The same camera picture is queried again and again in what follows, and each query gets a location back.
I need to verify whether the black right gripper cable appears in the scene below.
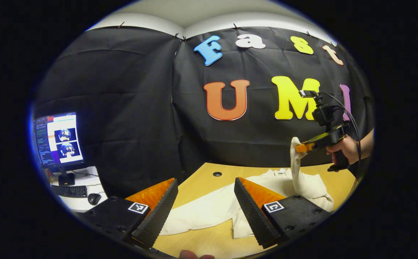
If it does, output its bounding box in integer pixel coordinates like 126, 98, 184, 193
318, 92, 362, 189

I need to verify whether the cream white sweatshirt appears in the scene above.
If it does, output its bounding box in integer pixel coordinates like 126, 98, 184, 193
159, 137, 334, 240

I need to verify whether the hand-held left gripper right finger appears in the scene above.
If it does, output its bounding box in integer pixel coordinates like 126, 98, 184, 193
233, 176, 333, 250

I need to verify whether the white desk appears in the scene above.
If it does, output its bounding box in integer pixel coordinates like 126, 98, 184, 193
46, 165, 109, 213

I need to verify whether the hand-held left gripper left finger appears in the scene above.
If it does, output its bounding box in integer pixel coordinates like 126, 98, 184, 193
81, 178, 179, 250

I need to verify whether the black keyboard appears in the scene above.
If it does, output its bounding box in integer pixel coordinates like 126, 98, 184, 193
51, 185, 88, 199

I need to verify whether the computer monitor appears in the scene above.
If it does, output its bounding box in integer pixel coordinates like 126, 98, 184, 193
33, 112, 86, 186

